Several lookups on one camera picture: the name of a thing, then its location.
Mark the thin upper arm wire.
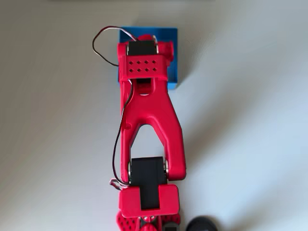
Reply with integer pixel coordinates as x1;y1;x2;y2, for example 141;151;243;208
109;78;134;191

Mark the blue box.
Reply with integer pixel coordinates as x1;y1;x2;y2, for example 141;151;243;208
117;26;179;91

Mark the black gooseneck lamp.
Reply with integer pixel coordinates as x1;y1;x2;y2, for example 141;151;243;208
186;216;219;231

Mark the black red forearm wire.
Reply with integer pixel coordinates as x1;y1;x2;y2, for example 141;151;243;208
92;26;140;67

